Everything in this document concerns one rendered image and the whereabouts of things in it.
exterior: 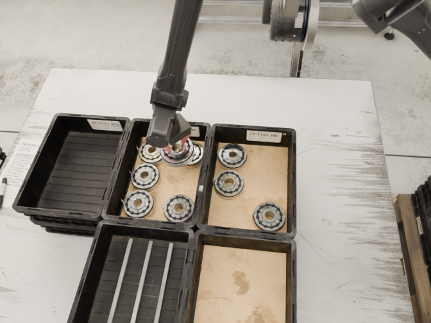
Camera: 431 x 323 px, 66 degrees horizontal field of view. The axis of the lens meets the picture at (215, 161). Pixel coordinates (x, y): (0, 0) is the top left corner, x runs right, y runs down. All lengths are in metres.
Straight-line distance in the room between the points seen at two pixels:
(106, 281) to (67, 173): 0.44
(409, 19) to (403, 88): 2.22
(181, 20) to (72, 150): 0.88
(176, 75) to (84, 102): 1.04
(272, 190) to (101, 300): 0.65
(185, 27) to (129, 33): 2.59
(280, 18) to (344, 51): 1.82
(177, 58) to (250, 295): 0.71
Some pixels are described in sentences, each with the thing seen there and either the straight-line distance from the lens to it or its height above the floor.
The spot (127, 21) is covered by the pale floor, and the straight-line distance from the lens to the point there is 3.37.
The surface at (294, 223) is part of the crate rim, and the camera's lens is 1.03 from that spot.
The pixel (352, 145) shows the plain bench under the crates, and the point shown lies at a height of 0.70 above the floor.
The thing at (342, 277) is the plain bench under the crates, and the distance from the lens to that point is 1.26.
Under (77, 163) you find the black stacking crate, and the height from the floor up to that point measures 0.83.
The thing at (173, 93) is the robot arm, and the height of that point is 1.32.
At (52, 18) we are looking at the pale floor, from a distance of 3.69.
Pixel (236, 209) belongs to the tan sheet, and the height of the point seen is 0.83.
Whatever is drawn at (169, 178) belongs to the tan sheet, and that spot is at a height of 0.83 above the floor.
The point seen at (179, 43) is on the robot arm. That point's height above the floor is 1.46.
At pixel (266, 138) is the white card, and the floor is 0.88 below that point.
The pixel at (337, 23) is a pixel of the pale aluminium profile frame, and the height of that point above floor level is 0.13.
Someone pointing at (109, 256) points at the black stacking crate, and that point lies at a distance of 1.16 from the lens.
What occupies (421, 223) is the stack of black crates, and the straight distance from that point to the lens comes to 2.04.
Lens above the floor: 1.88
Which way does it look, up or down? 59 degrees down
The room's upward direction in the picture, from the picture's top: 6 degrees counter-clockwise
